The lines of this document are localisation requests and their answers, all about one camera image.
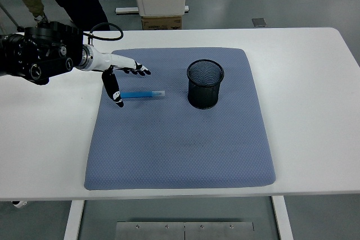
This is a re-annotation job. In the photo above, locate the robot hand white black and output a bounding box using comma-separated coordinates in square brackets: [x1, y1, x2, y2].
[92, 48, 152, 108]

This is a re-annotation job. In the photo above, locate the blue marker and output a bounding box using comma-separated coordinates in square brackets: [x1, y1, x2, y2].
[120, 90, 167, 99]

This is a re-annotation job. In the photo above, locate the black mesh pen holder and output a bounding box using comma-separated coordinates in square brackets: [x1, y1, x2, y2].
[187, 59, 225, 110]

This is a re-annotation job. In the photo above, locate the brown cardboard box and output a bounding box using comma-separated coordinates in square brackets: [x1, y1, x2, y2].
[141, 15, 183, 30]

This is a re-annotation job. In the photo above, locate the person in dark trousers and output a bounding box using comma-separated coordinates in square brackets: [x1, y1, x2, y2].
[36, 0, 111, 31]

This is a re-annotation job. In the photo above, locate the blue-grey textured mat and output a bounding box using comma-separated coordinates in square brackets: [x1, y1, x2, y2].
[83, 47, 277, 191]

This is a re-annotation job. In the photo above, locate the grey metal stand rod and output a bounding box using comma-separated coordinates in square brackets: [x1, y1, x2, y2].
[0, 1, 24, 32]

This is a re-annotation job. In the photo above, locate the white table leg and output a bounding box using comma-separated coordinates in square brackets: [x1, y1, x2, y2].
[271, 196, 295, 240]
[63, 200, 86, 240]

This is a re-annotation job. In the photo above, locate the grey metal plate with screws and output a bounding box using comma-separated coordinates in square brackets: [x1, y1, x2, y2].
[115, 221, 186, 240]
[184, 221, 255, 240]

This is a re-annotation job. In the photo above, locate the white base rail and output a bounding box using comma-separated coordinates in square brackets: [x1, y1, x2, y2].
[115, 6, 140, 15]

